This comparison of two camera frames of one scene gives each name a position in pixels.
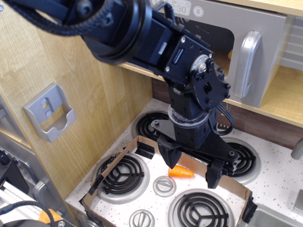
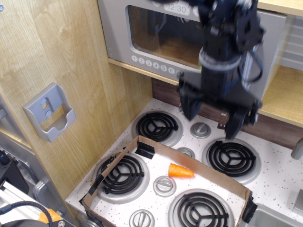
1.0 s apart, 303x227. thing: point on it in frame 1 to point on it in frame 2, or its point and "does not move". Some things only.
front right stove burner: (202, 208) does not move
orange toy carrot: (178, 171) does not move
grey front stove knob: (142, 218) does not move
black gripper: (205, 144) to (221, 78)
